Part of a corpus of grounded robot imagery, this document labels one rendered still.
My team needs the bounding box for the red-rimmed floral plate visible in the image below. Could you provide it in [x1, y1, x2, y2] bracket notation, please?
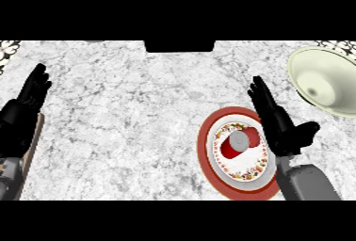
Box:
[196, 105, 282, 201]

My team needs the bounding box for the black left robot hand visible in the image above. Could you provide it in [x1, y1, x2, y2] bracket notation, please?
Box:
[0, 63, 53, 159]

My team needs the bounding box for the black and white patterned object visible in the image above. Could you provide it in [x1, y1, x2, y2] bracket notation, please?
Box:
[0, 40, 22, 74]
[313, 40, 356, 62]

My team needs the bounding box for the black appliance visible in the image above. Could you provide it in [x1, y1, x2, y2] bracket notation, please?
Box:
[143, 40, 217, 54]

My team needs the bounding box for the pale green bowl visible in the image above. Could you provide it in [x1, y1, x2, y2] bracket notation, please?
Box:
[285, 46, 356, 119]

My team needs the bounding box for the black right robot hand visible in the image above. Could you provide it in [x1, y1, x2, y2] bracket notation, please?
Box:
[247, 75, 320, 157]

